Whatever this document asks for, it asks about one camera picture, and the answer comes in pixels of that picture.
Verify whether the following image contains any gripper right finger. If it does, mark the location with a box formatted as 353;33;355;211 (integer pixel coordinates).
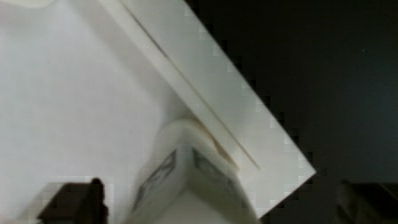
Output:
334;181;398;224

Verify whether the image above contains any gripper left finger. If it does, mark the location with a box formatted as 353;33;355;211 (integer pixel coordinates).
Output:
37;178;108;224

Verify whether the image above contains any white square table top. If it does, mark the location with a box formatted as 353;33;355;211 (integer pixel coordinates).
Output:
0;0;314;224

